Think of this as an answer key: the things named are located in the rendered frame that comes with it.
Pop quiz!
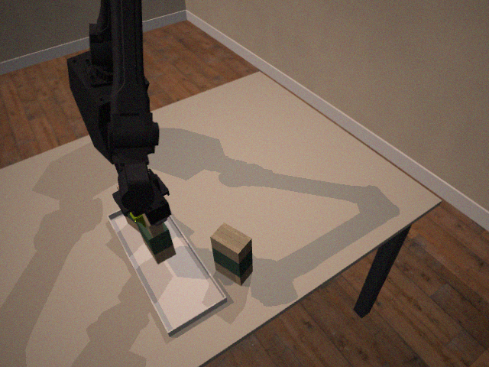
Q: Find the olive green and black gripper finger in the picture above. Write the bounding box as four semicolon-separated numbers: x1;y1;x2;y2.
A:
130;213;146;227

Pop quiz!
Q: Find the tan block with dark green band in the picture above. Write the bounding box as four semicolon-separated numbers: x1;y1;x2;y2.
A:
125;213;140;232
210;223;253;286
136;214;176;265

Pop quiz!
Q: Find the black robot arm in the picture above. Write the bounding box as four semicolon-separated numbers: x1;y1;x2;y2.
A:
83;0;171;226

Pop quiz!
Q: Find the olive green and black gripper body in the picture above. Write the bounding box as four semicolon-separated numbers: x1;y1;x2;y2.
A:
112;174;170;217

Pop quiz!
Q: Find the white shallow rectangular tray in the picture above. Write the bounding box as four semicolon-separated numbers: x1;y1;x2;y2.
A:
107;210;227;337

